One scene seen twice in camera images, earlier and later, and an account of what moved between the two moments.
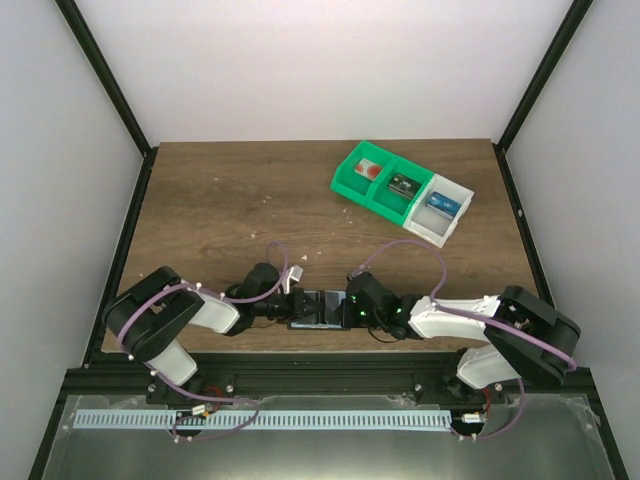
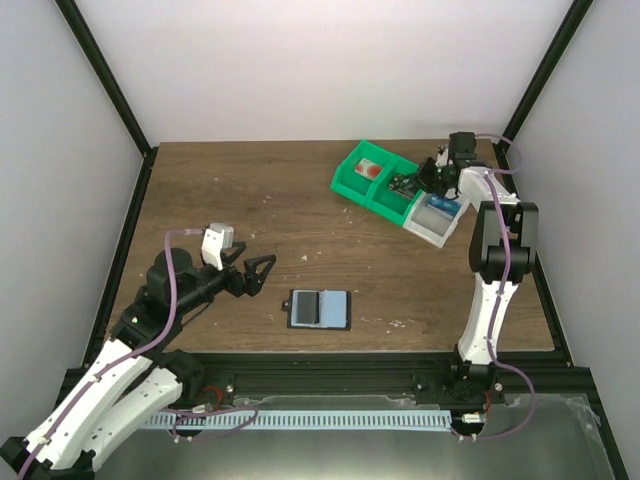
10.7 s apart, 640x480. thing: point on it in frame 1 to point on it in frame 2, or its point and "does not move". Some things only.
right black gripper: x=341 y=308 to x=426 y=174
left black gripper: x=298 y=305 to x=238 y=279
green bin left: x=362 y=172 does not move
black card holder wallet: x=329 y=313 does not move
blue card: x=444 y=203 does not move
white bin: x=439 y=211 does not move
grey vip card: x=333 y=299 to x=403 y=186
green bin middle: x=399 y=189 does not move
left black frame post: x=75 y=18 does not move
